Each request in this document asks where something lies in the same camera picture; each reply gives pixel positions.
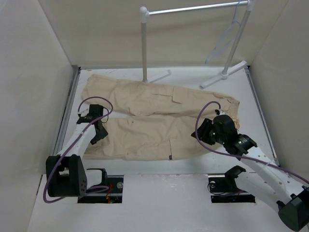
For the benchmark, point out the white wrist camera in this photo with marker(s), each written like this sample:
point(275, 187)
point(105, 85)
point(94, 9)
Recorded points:
point(83, 113)
point(220, 112)

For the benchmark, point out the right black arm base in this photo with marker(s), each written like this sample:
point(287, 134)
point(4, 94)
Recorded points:
point(223, 188)

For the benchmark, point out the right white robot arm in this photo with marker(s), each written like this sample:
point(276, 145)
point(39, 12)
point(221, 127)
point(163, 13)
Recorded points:
point(271, 184)

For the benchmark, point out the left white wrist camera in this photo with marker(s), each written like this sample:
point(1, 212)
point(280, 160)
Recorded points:
point(83, 113)

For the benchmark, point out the beige trousers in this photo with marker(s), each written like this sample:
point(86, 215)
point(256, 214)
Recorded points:
point(160, 119)

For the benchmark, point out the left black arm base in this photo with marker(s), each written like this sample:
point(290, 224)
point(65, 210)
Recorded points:
point(108, 191)

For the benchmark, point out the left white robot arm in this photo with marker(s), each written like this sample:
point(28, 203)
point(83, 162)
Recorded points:
point(65, 173)

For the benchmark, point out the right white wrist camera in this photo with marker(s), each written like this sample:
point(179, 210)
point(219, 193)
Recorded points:
point(220, 112)

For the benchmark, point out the left metal side rail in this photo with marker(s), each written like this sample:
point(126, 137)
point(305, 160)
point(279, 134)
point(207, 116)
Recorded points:
point(67, 110)

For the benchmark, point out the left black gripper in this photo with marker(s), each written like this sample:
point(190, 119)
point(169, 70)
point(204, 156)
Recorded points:
point(103, 134)

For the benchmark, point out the white clothes rack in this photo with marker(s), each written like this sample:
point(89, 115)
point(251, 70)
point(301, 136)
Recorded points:
point(228, 69)

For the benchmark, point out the translucent blue clothes hanger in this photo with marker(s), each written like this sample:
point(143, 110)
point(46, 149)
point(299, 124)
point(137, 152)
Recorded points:
point(227, 38)

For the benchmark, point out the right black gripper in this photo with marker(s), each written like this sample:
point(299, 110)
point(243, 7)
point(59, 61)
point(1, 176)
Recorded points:
point(203, 130)

